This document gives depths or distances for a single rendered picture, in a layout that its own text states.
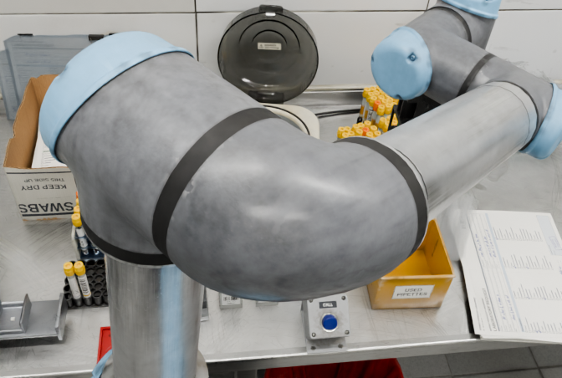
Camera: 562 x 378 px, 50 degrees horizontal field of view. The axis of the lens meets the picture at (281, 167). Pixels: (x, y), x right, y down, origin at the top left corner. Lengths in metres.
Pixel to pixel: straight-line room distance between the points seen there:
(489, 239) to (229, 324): 0.55
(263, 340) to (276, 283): 0.73
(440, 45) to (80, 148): 0.43
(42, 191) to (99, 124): 0.85
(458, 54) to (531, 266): 0.68
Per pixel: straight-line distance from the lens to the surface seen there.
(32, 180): 1.21
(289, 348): 1.08
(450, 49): 0.69
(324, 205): 0.34
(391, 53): 0.68
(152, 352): 0.57
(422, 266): 1.21
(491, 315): 1.18
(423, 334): 1.13
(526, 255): 1.30
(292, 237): 0.33
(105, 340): 1.10
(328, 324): 1.03
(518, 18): 1.56
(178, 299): 0.51
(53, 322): 1.09
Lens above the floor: 1.82
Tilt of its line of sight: 44 degrees down
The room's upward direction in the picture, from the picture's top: 5 degrees clockwise
